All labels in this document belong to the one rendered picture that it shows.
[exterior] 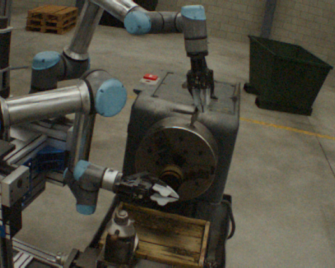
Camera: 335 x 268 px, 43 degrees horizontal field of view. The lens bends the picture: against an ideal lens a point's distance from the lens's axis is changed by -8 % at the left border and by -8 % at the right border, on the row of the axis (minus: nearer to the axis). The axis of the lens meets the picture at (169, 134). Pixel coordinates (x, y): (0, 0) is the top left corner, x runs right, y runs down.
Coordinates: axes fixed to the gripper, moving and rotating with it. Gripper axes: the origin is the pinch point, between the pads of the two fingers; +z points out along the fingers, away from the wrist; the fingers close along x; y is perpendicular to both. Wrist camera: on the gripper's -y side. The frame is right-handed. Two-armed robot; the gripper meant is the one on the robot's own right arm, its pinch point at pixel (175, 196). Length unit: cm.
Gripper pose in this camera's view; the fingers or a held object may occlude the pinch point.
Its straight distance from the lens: 154.2
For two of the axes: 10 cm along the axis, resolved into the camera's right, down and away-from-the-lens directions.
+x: 2.2, -9.1, -3.6
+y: -1.9, 3.2, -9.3
